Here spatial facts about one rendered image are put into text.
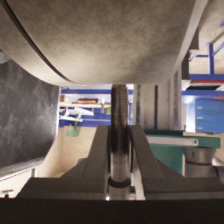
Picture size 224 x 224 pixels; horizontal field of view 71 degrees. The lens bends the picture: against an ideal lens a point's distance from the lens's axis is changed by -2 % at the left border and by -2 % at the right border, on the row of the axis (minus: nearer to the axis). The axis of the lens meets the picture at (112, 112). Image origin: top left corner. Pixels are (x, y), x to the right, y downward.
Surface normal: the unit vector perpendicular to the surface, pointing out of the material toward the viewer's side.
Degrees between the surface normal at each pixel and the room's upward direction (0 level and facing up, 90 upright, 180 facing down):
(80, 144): 90
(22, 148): 90
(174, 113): 90
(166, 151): 90
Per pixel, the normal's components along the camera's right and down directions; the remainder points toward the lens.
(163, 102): -0.14, -0.11
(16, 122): 0.99, 0.03
